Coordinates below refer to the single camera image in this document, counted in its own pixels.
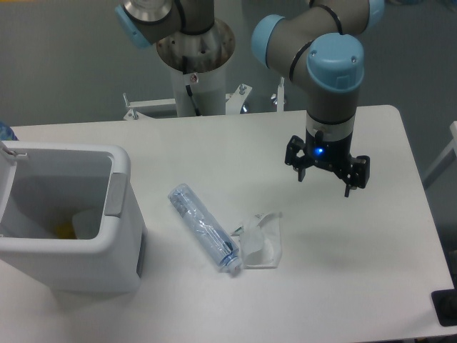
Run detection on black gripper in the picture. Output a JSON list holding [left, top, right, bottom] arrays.
[[285, 132, 371, 197]]

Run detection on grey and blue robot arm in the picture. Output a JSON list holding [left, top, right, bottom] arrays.
[[115, 1, 384, 191]]

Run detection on yellow trash in can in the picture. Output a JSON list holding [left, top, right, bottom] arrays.
[[54, 222, 76, 239]]

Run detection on white plastic trash can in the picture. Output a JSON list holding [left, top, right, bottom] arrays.
[[1, 141, 146, 293]]

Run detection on crushed clear plastic bottle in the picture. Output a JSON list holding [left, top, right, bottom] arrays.
[[168, 184, 242, 276]]

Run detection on blue patterned object left edge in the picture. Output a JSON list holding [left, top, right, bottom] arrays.
[[0, 121, 19, 141]]

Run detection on white pedestal base frame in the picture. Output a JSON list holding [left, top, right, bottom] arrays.
[[121, 76, 286, 121]]

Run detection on white frame at right edge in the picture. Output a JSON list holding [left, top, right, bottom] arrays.
[[422, 121, 456, 189]]

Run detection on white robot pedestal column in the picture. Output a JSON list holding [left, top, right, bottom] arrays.
[[156, 17, 236, 117]]

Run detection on black cable on pedestal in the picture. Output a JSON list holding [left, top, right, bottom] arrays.
[[181, 54, 201, 117]]

